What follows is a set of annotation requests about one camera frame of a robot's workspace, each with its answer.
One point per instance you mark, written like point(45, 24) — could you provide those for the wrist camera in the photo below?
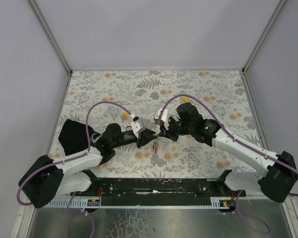
point(137, 126)
point(161, 116)

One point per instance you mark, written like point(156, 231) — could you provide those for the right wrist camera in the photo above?
point(161, 116)

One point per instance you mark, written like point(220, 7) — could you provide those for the aluminium frame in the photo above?
point(258, 37)

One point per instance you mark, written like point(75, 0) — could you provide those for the black cloth bag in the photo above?
point(73, 138)

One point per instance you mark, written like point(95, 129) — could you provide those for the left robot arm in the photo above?
point(47, 178)

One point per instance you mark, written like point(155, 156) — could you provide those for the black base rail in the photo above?
point(157, 192)

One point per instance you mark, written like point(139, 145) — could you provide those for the floral mat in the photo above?
point(99, 98)

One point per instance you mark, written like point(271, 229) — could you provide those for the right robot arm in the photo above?
point(274, 174)

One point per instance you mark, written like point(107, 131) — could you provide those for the keyring with red tag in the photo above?
point(155, 147)

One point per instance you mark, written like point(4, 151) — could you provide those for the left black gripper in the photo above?
point(139, 139)

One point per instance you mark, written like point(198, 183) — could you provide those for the left key with yellow tag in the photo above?
point(125, 117)

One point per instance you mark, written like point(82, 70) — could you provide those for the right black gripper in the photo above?
point(169, 130)

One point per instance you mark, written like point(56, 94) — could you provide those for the right key with yellow tag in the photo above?
point(186, 100)

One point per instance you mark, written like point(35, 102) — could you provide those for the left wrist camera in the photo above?
point(137, 126)

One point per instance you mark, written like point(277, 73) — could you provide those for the key with yellow tag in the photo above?
point(186, 100)
point(125, 117)

